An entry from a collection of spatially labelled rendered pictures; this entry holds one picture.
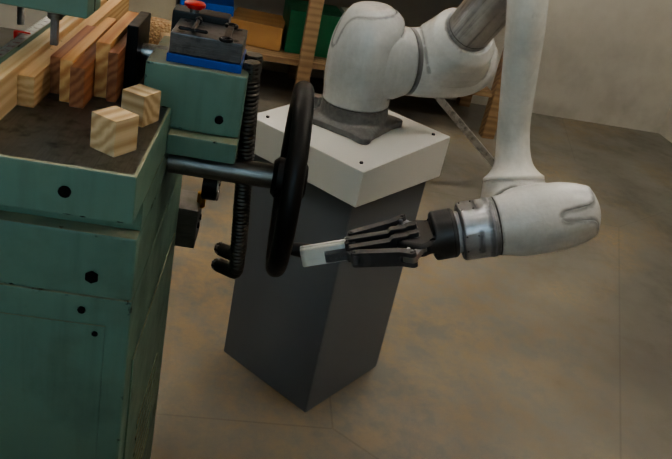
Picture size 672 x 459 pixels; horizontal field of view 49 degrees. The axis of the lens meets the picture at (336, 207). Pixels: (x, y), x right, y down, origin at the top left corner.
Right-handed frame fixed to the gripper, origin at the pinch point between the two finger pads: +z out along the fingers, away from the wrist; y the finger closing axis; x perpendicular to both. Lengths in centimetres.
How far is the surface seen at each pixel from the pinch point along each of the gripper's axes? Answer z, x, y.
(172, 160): 18.8, -18.5, -0.4
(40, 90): 30.8, -33.1, 6.7
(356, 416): 2, 74, -46
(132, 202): 18.2, -23.5, 24.0
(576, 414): -57, 95, -57
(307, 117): -1.4, -23.5, 5.4
